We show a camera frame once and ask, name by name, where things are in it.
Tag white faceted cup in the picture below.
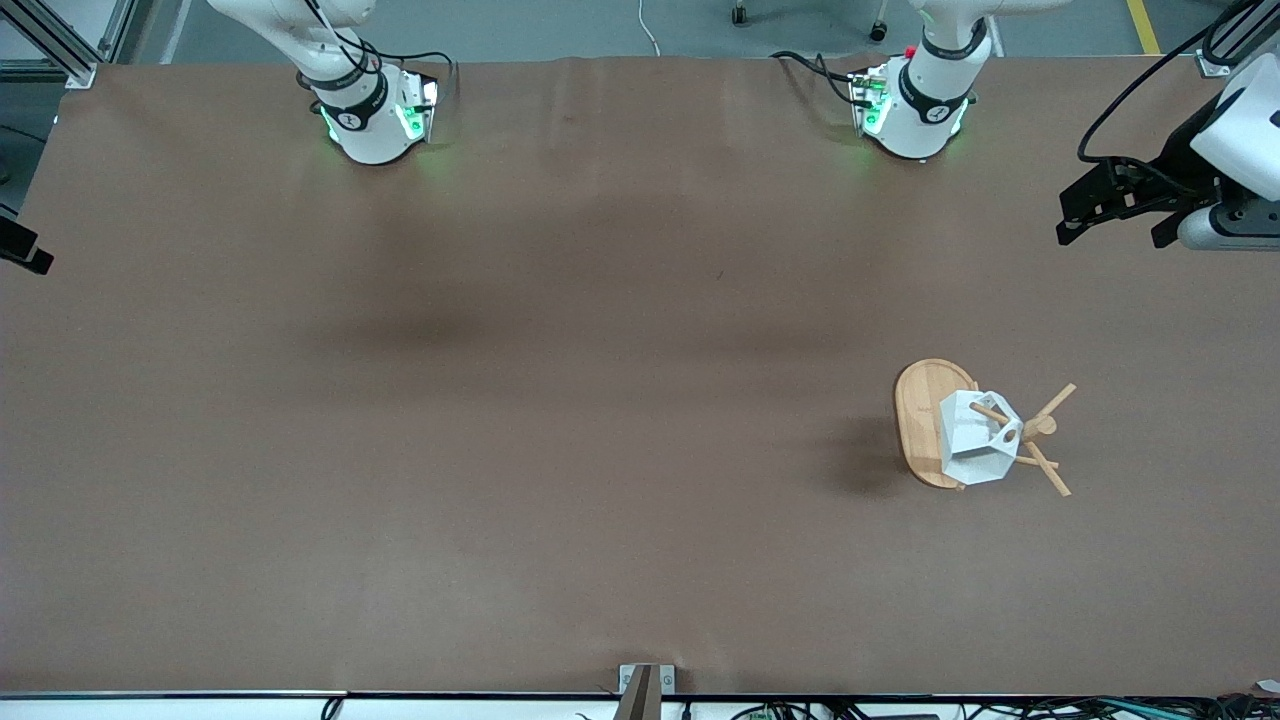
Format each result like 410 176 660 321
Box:
938 390 1024 487

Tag aluminium frame profile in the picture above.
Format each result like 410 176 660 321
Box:
0 0 136 91

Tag white table edge rail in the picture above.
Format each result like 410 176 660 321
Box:
0 690 1280 720

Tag teal cable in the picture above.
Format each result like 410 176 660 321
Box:
1090 700 1201 720

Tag black cable bundle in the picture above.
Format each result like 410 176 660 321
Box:
730 700 1280 720

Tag aluminium profile with bracket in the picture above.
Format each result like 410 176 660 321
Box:
1195 0 1263 79

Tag wooden cup rack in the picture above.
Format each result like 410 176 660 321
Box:
893 358 1079 499

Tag black base cable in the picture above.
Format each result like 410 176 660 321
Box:
345 45 459 101
770 50 866 106

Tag brown table cover sheet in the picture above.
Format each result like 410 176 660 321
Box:
0 55 1280 697

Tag small metal bracket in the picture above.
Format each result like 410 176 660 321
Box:
618 664 676 696

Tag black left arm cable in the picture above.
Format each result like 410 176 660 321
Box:
1078 0 1256 166

